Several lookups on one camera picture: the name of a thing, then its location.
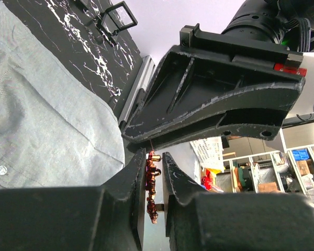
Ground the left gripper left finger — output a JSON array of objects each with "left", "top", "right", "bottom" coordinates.
[{"left": 0, "top": 149, "right": 146, "bottom": 250}]

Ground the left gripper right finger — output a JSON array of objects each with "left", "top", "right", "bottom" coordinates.
[{"left": 162, "top": 152, "right": 314, "bottom": 250}]

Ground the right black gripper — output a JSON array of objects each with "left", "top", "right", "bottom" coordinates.
[{"left": 122, "top": 24, "right": 307, "bottom": 152}]

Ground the orange flower brooch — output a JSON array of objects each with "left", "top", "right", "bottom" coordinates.
[{"left": 145, "top": 151, "right": 164, "bottom": 224}]

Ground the grey button shirt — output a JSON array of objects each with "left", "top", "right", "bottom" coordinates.
[{"left": 0, "top": 1, "right": 125, "bottom": 189}]

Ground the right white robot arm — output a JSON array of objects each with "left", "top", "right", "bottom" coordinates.
[{"left": 122, "top": 1, "right": 314, "bottom": 152}]

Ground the far black brooch stand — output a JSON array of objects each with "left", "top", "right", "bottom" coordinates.
[{"left": 75, "top": 1, "right": 138, "bottom": 47}]

